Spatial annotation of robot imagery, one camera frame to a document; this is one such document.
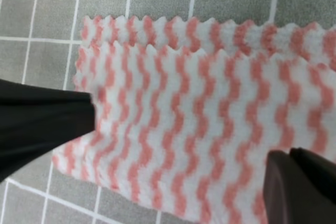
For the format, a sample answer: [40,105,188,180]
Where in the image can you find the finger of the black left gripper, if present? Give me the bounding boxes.
[1,80,95,181]

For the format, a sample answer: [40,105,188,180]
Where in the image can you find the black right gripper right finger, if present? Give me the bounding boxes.
[289,148,335,200]

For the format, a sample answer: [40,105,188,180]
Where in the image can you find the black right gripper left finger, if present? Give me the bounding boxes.
[264,151,335,223]

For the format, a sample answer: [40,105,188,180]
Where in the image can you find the pink wavy striped towel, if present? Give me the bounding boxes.
[52,16,335,223]

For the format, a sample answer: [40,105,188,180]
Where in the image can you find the grey checked tablecloth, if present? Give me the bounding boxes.
[1,0,335,223]

